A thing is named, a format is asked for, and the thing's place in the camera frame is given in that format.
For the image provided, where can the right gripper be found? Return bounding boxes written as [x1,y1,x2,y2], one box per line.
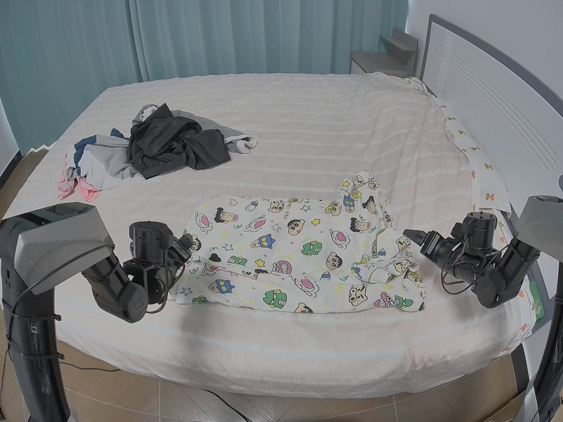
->
[420,231,465,276]

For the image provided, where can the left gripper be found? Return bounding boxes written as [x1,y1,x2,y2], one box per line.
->
[154,258,191,300]

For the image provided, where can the white printed pyjama top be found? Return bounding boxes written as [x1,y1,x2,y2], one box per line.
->
[169,171,427,315]

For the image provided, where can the pile of clothes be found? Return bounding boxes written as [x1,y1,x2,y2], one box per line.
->
[65,103,258,192]

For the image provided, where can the black garment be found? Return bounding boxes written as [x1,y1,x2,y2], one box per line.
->
[128,104,233,180]

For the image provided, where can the pink garment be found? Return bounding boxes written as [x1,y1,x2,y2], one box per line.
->
[57,154,101,203]

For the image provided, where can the bed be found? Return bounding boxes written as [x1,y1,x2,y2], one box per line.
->
[0,13,563,401]

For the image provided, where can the grey bedside table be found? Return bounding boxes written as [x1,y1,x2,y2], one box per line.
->
[351,27,418,79]

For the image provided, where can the blue-green curtain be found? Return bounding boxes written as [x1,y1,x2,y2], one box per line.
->
[0,0,410,150]

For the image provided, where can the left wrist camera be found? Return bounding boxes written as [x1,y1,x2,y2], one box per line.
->
[173,234,195,260]

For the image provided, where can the black cable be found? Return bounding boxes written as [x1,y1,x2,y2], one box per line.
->
[200,389,247,412]
[55,358,120,373]

